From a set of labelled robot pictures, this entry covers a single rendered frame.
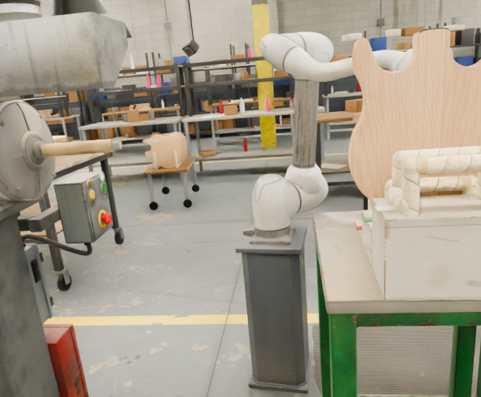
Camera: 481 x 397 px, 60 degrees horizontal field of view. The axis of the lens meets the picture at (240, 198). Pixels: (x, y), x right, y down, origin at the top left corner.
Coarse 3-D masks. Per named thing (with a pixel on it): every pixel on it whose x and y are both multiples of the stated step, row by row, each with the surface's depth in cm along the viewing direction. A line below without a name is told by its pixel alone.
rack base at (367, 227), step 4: (364, 212) 109; (368, 212) 108; (364, 216) 106; (368, 216) 106; (364, 224) 106; (368, 224) 100; (364, 228) 106; (368, 228) 100; (364, 232) 106; (368, 232) 100; (364, 236) 107; (368, 236) 100; (364, 240) 107; (368, 240) 101; (364, 244) 107; (368, 244) 101; (364, 248) 108; (368, 248) 101; (368, 252) 101; (368, 256) 102
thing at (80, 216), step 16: (80, 176) 136; (96, 176) 137; (64, 192) 129; (80, 192) 129; (96, 192) 136; (64, 208) 131; (80, 208) 130; (96, 208) 135; (64, 224) 132; (80, 224) 132; (96, 224) 135; (112, 224) 146; (48, 240) 134; (80, 240) 133
